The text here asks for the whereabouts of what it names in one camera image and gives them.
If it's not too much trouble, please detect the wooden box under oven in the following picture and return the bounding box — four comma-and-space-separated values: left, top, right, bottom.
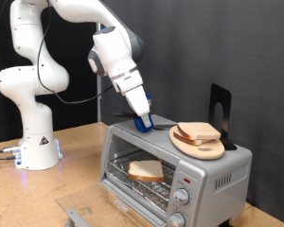
107, 192, 159, 227

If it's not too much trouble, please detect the round wooden cutting board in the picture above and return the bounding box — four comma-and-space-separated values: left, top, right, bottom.
169, 126, 225, 160

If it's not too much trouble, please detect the grey fabric backdrop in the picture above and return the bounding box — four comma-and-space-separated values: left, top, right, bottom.
101, 0, 284, 226

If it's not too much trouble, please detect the metal spatula with blue block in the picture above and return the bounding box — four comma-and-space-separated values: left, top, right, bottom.
114, 110, 174, 133

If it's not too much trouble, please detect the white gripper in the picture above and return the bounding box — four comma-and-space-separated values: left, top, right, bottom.
112, 69, 153, 129

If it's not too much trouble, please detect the silver oven knob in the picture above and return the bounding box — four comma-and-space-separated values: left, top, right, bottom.
173, 188, 191, 206
169, 211, 186, 227

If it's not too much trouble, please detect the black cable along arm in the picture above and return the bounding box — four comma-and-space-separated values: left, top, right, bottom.
37, 0, 114, 105

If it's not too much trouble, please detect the wire oven rack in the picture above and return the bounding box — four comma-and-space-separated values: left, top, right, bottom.
107, 149, 177, 212

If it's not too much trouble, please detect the glass oven door with handle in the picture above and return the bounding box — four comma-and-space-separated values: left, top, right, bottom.
55, 180, 169, 227

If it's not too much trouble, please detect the grey metal pole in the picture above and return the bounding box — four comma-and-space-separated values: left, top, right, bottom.
96, 22, 103, 123

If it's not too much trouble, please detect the base cable with silver connector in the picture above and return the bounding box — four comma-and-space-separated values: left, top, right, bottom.
0, 145, 22, 154

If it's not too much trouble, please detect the black metal bookend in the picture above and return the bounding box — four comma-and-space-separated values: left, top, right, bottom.
208, 83, 238, 151

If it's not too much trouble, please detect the black fabric backdrop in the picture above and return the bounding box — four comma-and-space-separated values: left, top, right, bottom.
0, 0, 98, 145

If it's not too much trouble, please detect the silver toaster oven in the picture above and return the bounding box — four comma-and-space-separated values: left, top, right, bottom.
98, 114, 254, 227

